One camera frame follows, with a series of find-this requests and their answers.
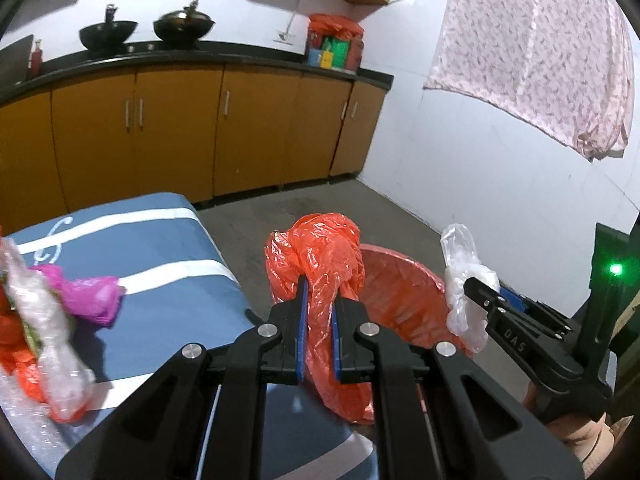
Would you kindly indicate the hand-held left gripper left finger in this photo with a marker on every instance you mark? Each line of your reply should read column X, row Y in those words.
column 301, row 330

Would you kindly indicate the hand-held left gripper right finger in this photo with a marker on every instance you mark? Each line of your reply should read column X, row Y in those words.
column 337, row 345

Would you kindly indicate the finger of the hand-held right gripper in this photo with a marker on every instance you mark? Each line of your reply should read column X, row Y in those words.
column 547, row 317
column 482, row 296

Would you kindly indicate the clear plastic bag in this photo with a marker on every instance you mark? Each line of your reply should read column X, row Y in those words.
column 457, row 260

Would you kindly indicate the red plastic basin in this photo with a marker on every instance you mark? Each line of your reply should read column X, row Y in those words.
column 400, row 300

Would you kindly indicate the orange plastic bag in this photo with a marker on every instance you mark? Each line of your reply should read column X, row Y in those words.
column 320, row 250
column 15, row 350

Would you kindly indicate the magenta plastic bag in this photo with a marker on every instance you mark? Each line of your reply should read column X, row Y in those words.
column 85, row 295

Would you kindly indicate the clear plastic wrapper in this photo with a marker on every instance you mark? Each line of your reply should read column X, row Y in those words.
column 35, row 310

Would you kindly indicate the bubble wrap sheet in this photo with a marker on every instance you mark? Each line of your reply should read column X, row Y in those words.
column 35, row 440

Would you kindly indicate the person's right hand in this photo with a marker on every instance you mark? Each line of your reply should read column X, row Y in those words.
column 580, row 440

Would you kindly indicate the blue white striped table cloth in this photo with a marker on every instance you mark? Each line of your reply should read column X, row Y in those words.
column 150, row 250

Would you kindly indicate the orange lower kitchen cabinets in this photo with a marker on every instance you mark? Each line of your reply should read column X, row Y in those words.
column 170, row 130

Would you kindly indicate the pink floral hanging cloth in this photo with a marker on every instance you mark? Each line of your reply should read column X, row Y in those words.
column 525, row 40

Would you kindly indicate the green box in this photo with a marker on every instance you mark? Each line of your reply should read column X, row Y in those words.
column 336, row 52

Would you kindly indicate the black kitchen countertop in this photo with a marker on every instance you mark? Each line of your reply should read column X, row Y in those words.
column 250, row 55

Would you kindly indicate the orange bag of goods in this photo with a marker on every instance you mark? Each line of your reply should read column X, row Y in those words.
column 345, row 27

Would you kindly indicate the black wok with lid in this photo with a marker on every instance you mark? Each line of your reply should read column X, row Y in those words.
column 184, row 25

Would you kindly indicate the red bottle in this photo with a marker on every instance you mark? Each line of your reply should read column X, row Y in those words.
column 35, row 60

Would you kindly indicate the dark cutting board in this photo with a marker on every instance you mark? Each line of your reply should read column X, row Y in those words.
column 17, row 62

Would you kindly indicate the white wall socket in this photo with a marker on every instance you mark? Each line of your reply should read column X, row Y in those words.
column 284, row 36

